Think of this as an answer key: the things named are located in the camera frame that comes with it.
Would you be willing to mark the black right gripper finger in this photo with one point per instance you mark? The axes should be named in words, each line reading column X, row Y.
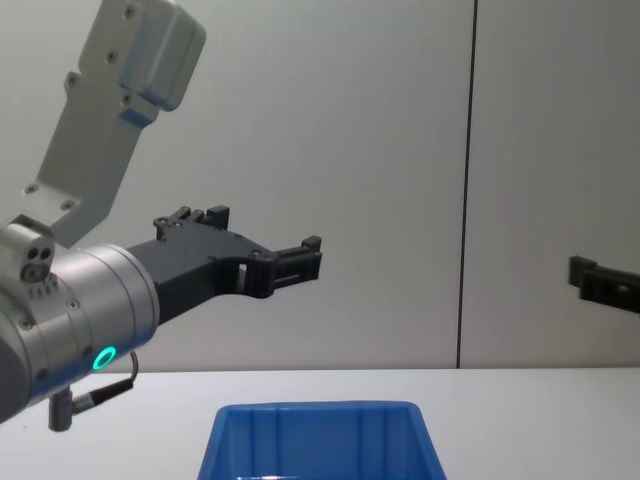
column 607, row 287

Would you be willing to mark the blue plastic bin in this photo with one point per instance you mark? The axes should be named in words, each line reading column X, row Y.
column 320, row 440

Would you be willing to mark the white table cloth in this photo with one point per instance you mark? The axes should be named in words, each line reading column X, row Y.
column 530, row 425

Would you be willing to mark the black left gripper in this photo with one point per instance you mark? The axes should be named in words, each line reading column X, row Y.
column 200, row 270

